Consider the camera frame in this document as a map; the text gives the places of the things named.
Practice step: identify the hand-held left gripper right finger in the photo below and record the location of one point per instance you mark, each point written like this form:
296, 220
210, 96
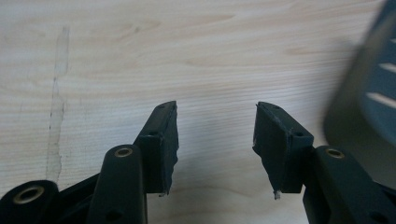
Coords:
280, 146

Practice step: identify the blue slotted plastic basket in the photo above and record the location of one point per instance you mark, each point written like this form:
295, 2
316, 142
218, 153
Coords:
378, 93

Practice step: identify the clear tape strip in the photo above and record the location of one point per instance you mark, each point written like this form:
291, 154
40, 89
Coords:
57, 124

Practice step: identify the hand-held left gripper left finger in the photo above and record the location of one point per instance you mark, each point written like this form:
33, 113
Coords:
157, 149

